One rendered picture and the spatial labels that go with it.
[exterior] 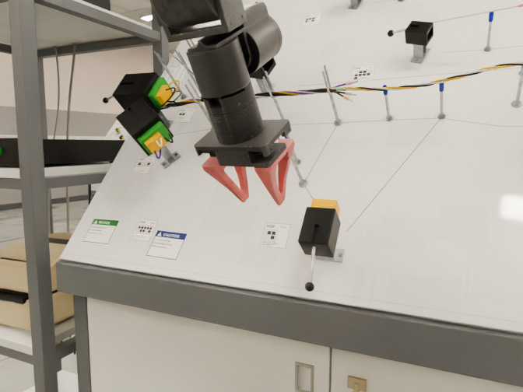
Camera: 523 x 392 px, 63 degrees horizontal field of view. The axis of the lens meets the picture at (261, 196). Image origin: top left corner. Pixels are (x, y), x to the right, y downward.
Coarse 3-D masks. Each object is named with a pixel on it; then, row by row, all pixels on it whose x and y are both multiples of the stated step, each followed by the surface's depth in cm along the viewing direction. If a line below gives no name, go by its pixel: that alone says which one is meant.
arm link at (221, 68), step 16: (240, 32) 45; (192, 48) 44; (208, 48) 43; (224, 48) 42; (240, 48) 44; (192, 64) 44; (208, 64) 43; (224, 64) 43; (240, 64) 44; (208, 80) 44; (224, 80) 44; (240, 80) 44; (208, 96) 45
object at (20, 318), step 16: (64, 240) 114; (0, 256) 110; (16, 256) 108; (0, 272) 107; (16, 272) 105; (0, 288) 107; (16, 288) 104; (0, 304) 104; (16, 304) 103; (64, 304) 107; (0, 320) 105; (16, 320) 103
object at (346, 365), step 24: (336, 360) 70; (360, 360) 68; (384, 360) 66; (336, 384) 70; (360, 384) 68; (384, 384) 67; (408, 384) 65; (432, 384) 64; (456, 384) 62; (480, 384) 61; (504, 384) 59
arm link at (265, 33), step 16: (224, 0) 40; (240, 0) 42; (224, 16) 40; (240, 16) 42; (256, 16) 48; (176, 32) 45; (192, 32) 42; (208, 32) 42; (224, 32) 41; (256, 32) 47; (272, 32) 49; (256, 48) 47; (272, 48) 49; (256, 64) 48
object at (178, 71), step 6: (174, 66) 118; (180, 66) 118; (174, 72) 117; (180, 72) 116; (186, 72) 115; (168, 78) 116; (174, 78) 115; (180, 78) 114; (174, 84) 113; (180, 84) 113
